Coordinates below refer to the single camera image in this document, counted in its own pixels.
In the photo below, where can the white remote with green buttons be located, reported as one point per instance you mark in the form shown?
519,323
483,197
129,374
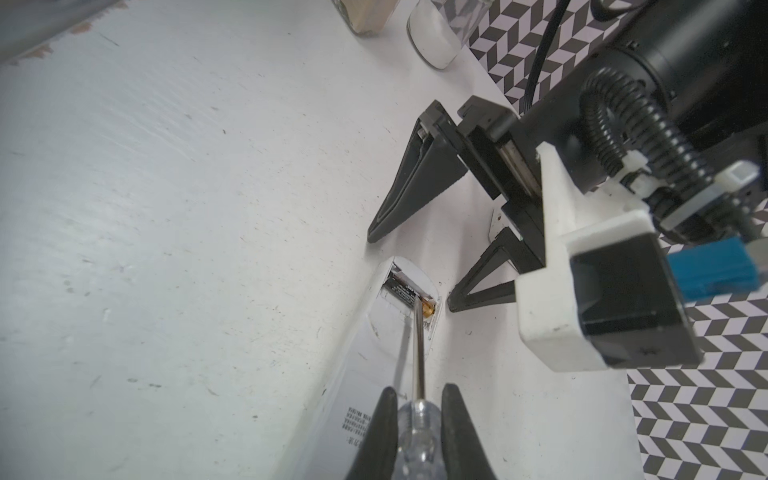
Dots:
375,353

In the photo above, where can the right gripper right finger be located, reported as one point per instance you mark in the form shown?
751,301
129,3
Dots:
463,454

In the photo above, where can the small clear glass jar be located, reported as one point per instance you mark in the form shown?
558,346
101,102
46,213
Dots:
439,30

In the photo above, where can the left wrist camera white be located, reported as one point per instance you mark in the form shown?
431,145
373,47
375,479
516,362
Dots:
606,297

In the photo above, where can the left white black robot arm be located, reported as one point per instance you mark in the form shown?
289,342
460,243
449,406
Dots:
672,106

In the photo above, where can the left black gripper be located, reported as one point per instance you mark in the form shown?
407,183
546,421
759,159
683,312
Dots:
510,168

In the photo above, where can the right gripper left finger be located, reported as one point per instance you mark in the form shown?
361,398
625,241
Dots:
376,456

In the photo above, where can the small silver screwdriver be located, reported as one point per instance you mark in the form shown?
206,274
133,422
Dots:
419,454

